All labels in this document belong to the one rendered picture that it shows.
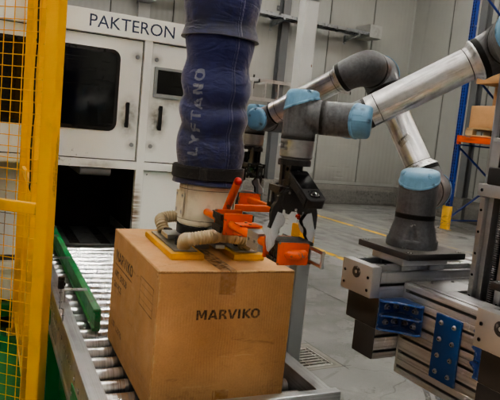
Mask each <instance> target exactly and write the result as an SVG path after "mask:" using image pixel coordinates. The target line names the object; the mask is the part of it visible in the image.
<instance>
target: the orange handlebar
mask: <svg viewBox="0 0 500 400"><path fill-rule="evenodd" d="M247 203H250V204H251V205H245V204H235V210H243V211H247V212H267V213H269V211H270V208H271V207H270V206H267V203H266V202H263V201H260V200H258V199H256V198H252V197H248V198H247ZM203 213H204V214H205V215H206V216H207V217H210V218H212V219H214V217H213V211H212V210H210V209H204V211H203ZM228 227H229V228H230V229H232V230H233V231H235V232H233V233H234V234H236V235H237V236H239V237H247V233H248V229H260V228H263V226H262V225H258V224H256V223H250V222H247V221H244V222H234V221H230V222H229V223H228ZM263 239H264V237H259V238H258V240H257V241H258V244H260V245H262V246H263ZM284 256H285V257H286V258H287V259H289V260H304V259H305V258H306V257H307V256H308V252H307V251H306V250H292V249H289V250H286V251H285V253H284Z"/></svg>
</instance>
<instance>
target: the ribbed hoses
mask: <svg viewBox="0 0 500 400"><path fill-rule="evenodd" d="M174 221H175V222H177V213H176V212H175V211H174V210H172V211H170V210H169V211H166V212H165V211H164V212H161V213H158V214H157V215H156V217H155V224H156V229H157V232H158V233H161V230H162V229H163V228H165V227H168V222H169V223H170V222H174ZM246 241H247V237H239V236H231V235H222V233H219V232H217V231H216V230H214V229H211V230H204V231H202V230H201V231H200V232H199V231H197V232H196V231H195V232H194V233H193V232H192V233H182V234H181V235H179V238H178V240H177V248H178V249H182V250H188V249H190V246H191V247H192V246H195V245H199V244H200V245H201V244H214V243H215V244H216V243H219V242H221V243H226V244H227V243H229V244H231V243H232V244H237V247H238V248H239V250H243V251H249V250H250V248H249V247H247V246H246Z"/></svg>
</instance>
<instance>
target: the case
mask: <svg viewBox="0 0 500 400"><path fill-rule="evenodd" d="M146 231H157V229H115V241H114V251H113V272H112V283H111V294H110V315H109V326H108V339H109V341H110V343H111V345H112V347H113V350H114V351H115V352H116V354H117V357H118V359H119V360H120V362H121V365H122V367H123V368H124V370H125V373H126V374H127V376H128V378H129V381H130V382H131V384H132V386H133V389H134V390H135V392H136V393H137V396H138V398H139V399H140V400H218V399H226V398H241V397H249V396H257V395H265V394H280V393H282V386H283V372H284V365H285V358H286V350H287V337H288V329H289V321H290V308H291V300H292V293H293V285H294V270H292V269H290V268H288V267H287V266H285V265H276V263H275V262H273V261H272V260H270V259H268V258H267V257H264V258H263V260H232V259H230V258H229V257H228V256H226V255H225V254H223V253H222V252H220V251H218V250H217V249H216V248H214V247H212V246H211V245H210V246H209V249H198V250H199V251H200V252H201V253H203V254H204V260H170V259H169V258H168V257H167V256H166V255H165V254H164V253H163V252H162V251H161V250H159V249H158V248H157V247H156V246H155V245H154V244H153V243H152V242H151V241H150V240H149V239H148V238H147V237H146V236H145V233H146Z"/></svg>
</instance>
